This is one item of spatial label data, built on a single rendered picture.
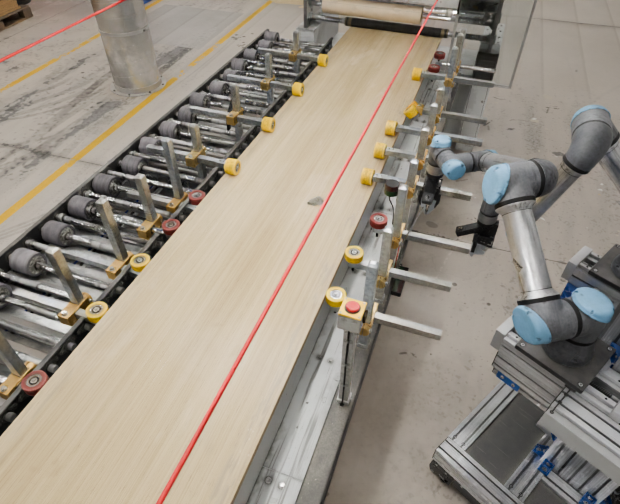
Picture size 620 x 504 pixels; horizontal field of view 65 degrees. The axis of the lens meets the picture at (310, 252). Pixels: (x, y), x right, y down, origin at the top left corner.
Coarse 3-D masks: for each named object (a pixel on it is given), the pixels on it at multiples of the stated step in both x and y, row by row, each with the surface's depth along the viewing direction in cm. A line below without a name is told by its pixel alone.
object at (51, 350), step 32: (224, 64) 357; (256, 128) 295; (160, 192) 283; (0, 256) 211; (96, 256) 229; (32, 288) 229; (96, 288) 229; (32, 320) 201; (64, 352) 181; (0, 384) 180; (0, 416) 159
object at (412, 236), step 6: (402, 234) 219; (408, 234) 218; (414, 234) 218; (420, 234) 218; (414, 240) 218; (420, 240) 217; (426, 240) 216; (432, 240) 215; (438, 240) 215; (444, 240) 215; (438, 246) 216; (444, 246) 215; (450, 246) 214; (456, 246) 212; (462, 246) 212; (468, 246) 212; (462, 252) 214; (468, 252) 212
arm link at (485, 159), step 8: (472, 152) 182; (480, 152) 181; (488, 152) 178; (496, 152) 182; (480, 160) 178; (488, 160) 173; (496, 160) 169; (504, 160) 165; (512, 160) 161; (520, 160) 158; (536, 160) 144; (544, 160) 145; (480, 168) 180; (488, 168) 174; (544, 168) 142; (552, 168) 143; (552, 176) 142; (552, 184) 143; (544, 192) 144
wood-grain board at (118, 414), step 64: (384, 64) 342; (320, 128) 278; (384, 128) 278; (256, 192) 234; (320, 192) 234; (192, 256) 202; (256, 256) 202; (320, 256) 202; (128, 320) 178; (192, 320) 178; (256, 320) 178; (64, 384) 159; (128, 384) 159; (192, 384) 159; (256, 384) 159; (0, 448) 143; (64, 448) 143; (128, 448) 143; (256, 448) 144
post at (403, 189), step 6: (402, 186) 198; (408, 186) 199; (402, 192) 198; (402, 198) 200; (396, 204) 203; (402, 204) 202; (396, 210) 206; (402, 210) 204; (396, 216) 208; (402, 216) 207; (396, 222) 210; (396, 228) 212; (396, 234) 214; (390, 252) 223; (396, 252) 222; (390, 258) 225
